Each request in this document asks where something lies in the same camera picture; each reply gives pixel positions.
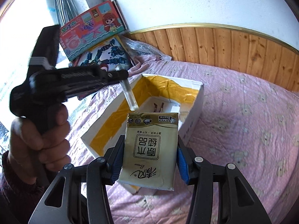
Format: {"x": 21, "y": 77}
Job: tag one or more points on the clear bubble wrap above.
{"x": 142, "y": 47}

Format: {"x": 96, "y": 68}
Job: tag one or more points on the white box with yellow tape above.
{"x": 186, "y": 93}

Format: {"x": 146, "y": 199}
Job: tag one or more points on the person's left forearm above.
{"x": 14, "y": 191}

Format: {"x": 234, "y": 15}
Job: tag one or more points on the toy washing machine box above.
{"x": 93, "y": 30}

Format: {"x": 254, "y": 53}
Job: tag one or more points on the robot toy box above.
{"x": 109, "y": 53}

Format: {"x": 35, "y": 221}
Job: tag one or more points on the clear plastic tube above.
{"x": 129, "y": 95}

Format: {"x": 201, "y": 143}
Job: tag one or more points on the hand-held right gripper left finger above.
{"x": 116, "y": 168}

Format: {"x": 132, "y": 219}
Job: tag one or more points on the person's left hand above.
{"x": 30, "y": 149}

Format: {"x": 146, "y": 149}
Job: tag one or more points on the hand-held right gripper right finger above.
{"x": 183, "y": 165}

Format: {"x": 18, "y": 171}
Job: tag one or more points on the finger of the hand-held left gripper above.
{"x": 116, "y": 75}

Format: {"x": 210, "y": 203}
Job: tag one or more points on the pink printed blanket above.
{"x": 245, "y": 121}

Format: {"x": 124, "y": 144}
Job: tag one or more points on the small toy figure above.
{"x": 157, "y": 107}

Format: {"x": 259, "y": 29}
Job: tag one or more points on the beige tissue packet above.
{"x": 149, "y": 149}

